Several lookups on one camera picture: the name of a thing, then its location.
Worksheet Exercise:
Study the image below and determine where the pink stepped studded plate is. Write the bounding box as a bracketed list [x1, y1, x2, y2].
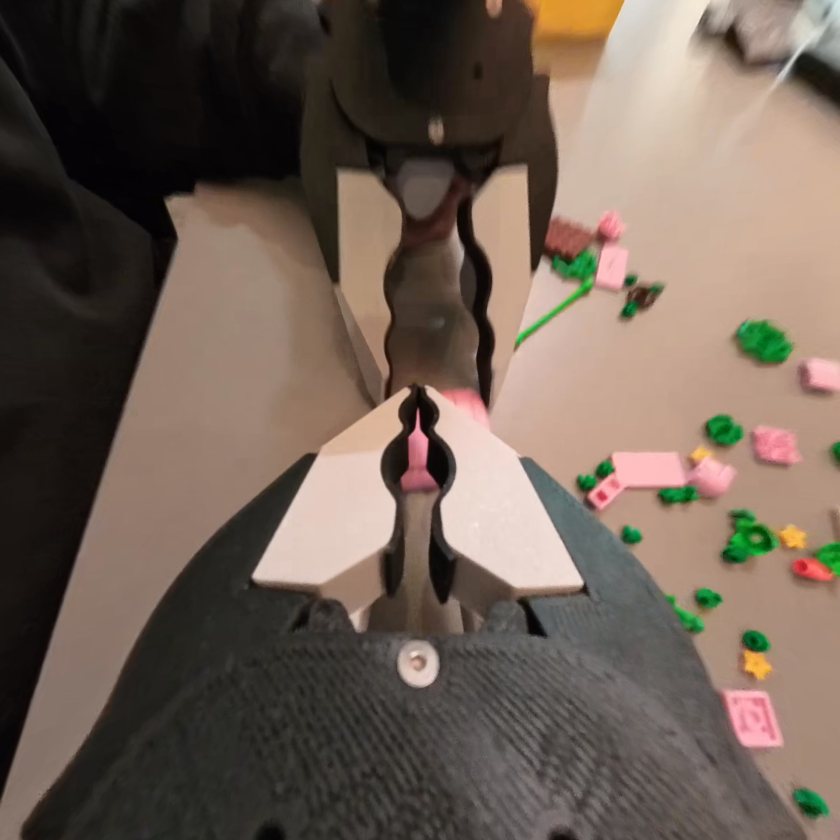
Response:
[753, 427, 803, 466]

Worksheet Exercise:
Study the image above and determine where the green octagonal web piece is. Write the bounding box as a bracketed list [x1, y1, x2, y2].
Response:
[551, 249, 599, 282]
[735, 319, 795, 365]

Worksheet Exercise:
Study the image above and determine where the person's left hand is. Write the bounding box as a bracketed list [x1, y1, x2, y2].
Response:
[402, 180, 475, 245]

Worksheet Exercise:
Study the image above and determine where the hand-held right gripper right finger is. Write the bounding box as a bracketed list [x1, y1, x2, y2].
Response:
[417, 386, 585, 619]

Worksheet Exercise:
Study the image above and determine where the person's black clothing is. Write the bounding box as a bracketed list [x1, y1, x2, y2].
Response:
[0, 0, 329, 788]

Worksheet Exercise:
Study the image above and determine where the brown square studded plate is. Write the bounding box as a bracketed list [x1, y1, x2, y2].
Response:
[543, 220, 601, 258]

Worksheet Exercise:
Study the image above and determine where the pink curved slope tile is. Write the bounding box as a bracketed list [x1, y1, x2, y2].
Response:
[798, 357, 840, 395]

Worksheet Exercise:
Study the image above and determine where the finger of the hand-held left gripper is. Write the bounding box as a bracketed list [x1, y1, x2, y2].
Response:
[335, 168, 404, 406]
[458, 166, 532, 409]

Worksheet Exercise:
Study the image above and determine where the cluster of green leaf pieces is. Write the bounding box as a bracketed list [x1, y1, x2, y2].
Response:
[576, 459, 782, 634]

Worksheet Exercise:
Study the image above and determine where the small pink bracket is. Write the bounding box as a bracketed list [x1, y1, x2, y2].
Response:
[586, 474, 626, 511]

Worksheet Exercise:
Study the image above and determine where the yellow plastic bin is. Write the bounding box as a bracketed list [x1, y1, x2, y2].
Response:
[535, 0, 624, 43]

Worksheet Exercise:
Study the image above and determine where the green flexible bar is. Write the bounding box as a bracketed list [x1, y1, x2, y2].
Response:
[515, 279, 595, 349]

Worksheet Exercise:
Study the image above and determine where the pink face tile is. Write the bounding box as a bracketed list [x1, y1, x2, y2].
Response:
[594, 244, 630, 291]

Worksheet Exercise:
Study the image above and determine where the pink square jumper plate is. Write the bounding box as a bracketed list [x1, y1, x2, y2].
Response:
[722, 689, 785, 749]

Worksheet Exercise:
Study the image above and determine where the pink curved brick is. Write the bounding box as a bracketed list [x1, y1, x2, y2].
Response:
[692, 457, 737, 496]

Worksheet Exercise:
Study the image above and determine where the pink plate with holes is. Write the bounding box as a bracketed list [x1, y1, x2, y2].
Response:
[399, 423, 442, 493]

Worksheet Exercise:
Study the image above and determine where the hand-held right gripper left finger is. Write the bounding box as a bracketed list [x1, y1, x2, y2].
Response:
[251, 385, 421, 616]

